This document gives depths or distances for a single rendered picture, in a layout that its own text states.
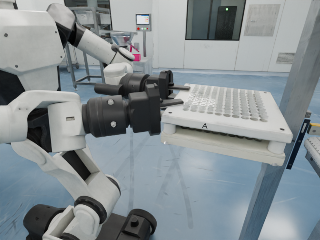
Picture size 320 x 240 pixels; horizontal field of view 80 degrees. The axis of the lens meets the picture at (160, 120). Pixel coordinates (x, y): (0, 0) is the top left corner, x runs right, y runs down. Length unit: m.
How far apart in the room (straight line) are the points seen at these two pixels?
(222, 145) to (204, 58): 5.26
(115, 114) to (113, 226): 1.02
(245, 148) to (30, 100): 0.41
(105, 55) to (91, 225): 0.69
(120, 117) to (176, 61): 5.30
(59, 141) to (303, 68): 0.65
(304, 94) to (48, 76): 0.80
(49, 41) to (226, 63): 5.22
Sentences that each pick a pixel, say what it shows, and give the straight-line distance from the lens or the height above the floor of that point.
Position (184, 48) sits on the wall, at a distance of 5.60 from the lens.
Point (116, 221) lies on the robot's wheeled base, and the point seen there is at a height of 0.17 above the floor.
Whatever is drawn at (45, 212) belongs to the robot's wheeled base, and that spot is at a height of 0.36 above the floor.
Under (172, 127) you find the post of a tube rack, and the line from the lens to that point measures 0.41.
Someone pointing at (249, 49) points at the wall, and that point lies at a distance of 5.75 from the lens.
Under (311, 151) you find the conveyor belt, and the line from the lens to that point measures 0.73.
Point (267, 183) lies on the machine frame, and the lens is 0.88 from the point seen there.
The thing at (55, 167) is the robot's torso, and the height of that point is 0.80.
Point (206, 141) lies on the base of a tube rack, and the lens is 0.41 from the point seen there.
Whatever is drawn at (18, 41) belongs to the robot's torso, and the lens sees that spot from 0.67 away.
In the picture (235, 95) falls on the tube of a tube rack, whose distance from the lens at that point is 0.53.
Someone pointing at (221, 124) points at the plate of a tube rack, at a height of 1.08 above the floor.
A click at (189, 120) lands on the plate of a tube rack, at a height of 1.08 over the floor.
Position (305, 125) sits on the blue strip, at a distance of 0.76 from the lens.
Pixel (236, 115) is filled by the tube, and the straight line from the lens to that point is 0.42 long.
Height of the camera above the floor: 1.26
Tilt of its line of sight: 27 degrees down
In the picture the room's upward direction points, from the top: straight up
